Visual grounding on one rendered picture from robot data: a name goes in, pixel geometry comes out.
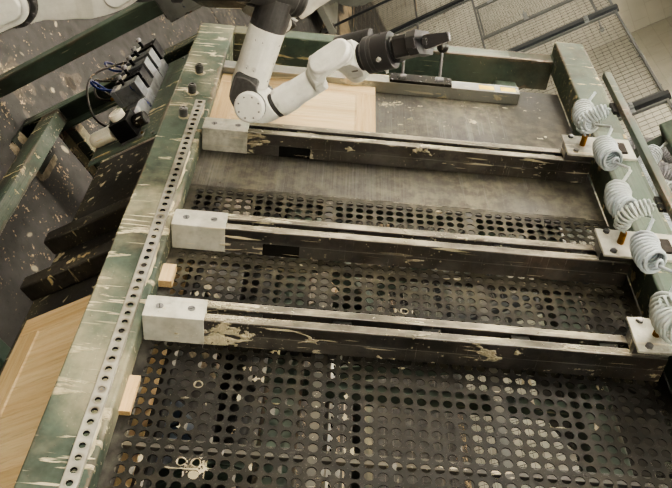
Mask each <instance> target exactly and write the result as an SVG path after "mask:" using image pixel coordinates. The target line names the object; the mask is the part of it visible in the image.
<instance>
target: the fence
mask: <svg viewBox="0 0 672 488"><path fill-rule="evenodd" d="M236 64H237V61H229V60H225V63H224V66H223V73H227V74H233V73H234V70H235V67H236ZM306 69H307V68H306V67H295V66H284V65H275V66H274V69H273V72H272V75H271V78H282V79H293V78H295V77H296V76H298V75H300V74H301V73H303V72H304V71H306ZM326 81H327V83H337V84H348V85H359V86H370V87H375V92H381V93H392V94H403V95H414V96H425V97H436V98H447V99H457V100H468V101H479V102H490V103H501V104H512V105H517V104H518V100H519V96H520V93H519V89H518V87H513V86H502V85H491V84H481V83H470V82H459V81H452V87H451V88H450V87H440V86H429V85H418V84H407V83H396V82H390V80H389V75H382V74H369V75H368V77H367V78H366V79H365V80H364V81H362V82H359V83H353V82H351V81H350V80H349V79H347V78H346V77H345V76H344V75H343V74H342V73H341V72H339V71H338V70H336V71H334V72H332V73H331V74H329V75H328V76H327V77H326ZM478 85H486V86H494V90H485V89H479V86H478ZM500 87H508V88H515V90H516V92H507V91H501V89H500Z"/></svg>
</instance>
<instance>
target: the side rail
mask: <svg viewBox="0 0 672 488"><path fill-rule="evenodd" d="M247 29H248V27H245V26H236V27H235V30H234V33H233V35H234V36H235V39H234V41H235V42H234V46H233V61H238V57H239V54H240V51H241V48H242V45H243V42H244V39H245V36H246V33H247ZM335 36H339V35H331V34H320V33H309V32H299V31H289V32H287V33H286V34H285V37H284V40H283V42H282V46H281V48H280V51H279V54H278V57H277V60H276V63H275V65H284V66H295V67H306V68H307V64H308V59H309V56H311V55H312V54H314V53H315V52H316V51H318V50H319V49H321V48H323V47H324V46H326V45H327V44H329V43H330V42H332V41H333V38H334V37H335ZM440 54H441V53H440V52H438V50H437V46H436V47H434V51H433V55H430V56H426V57H415V58H411V59H406V60H405V69H404V74H413V75H424V76H435V77H436V76H437V77H438V73H439V64H440ZM552 64H553V61H552V59H551V56H550V55H547V54H536V53H525V52H515V51H504V50H493V49H482V48H471V47H461V46H450V45H449V49H448V51H447V52H446V53H444V56H443V65H442V75H441V77H446V78H451V81H459V82H470V83H481V84H491V85H493V83H494V81H496V80H500V81H511V82H515V83H516V85H517V87H518V88H527V89H538V90H546V88H547V85H548V81H549V77H550V74H551V73H550V70H551V66H552ZM401 67H402V62H400V65H399V67H398V68H396V69H392V70H389V73H387V74H386V72H385V71H383V72H378V73H374V74H382V75H389V74H390V72H391V73H401Z"/></svg>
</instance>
